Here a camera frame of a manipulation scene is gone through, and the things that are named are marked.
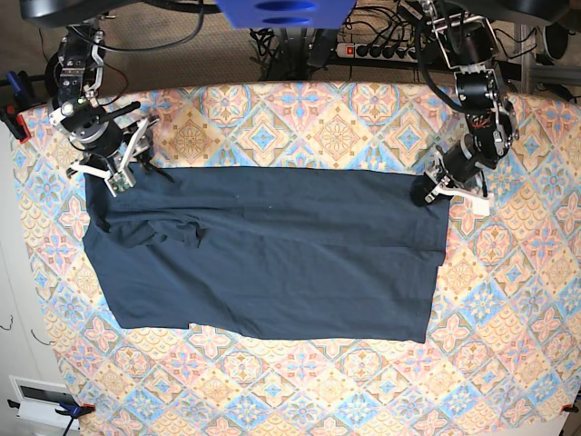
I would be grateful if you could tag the dark blue t-shirt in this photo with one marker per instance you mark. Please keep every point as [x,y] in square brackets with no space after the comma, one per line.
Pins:
[269,253]

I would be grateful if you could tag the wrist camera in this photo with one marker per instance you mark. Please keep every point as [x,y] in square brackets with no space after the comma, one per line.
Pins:
[480,207]
[120,182]

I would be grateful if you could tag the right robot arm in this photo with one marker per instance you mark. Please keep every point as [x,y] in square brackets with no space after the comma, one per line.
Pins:
[81,55]

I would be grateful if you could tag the patterned tablecloth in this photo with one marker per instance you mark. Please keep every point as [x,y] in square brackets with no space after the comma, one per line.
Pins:
[503,344]

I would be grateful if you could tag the black speaker upper right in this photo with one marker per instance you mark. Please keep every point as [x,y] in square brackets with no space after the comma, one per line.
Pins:
[555,38]

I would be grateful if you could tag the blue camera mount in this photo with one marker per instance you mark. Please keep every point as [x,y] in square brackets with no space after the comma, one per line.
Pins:
[323,14]

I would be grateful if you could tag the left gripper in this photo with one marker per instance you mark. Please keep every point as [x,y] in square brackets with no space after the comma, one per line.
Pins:
[457,171]

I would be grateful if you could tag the white power strip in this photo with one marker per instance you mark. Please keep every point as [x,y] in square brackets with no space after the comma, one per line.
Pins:
[376,52]

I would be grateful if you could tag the blue orange clamp lower left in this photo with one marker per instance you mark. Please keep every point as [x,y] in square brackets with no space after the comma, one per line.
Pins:
[72,410]

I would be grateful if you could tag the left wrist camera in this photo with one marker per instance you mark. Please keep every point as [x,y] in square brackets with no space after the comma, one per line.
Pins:
[480,207]

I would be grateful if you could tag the orange clamp lower right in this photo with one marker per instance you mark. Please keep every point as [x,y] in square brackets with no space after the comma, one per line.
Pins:
[570,408]

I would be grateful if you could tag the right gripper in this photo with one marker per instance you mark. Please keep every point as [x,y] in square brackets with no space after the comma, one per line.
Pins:
[93,132]

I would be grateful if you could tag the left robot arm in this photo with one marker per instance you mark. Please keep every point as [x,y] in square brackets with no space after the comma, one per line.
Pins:
[469,46]

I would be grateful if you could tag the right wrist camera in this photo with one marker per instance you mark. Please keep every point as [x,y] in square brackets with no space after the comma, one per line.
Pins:
[120,182]

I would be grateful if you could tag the black round stand base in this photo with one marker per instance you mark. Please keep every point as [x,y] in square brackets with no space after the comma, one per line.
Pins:
[52,74]

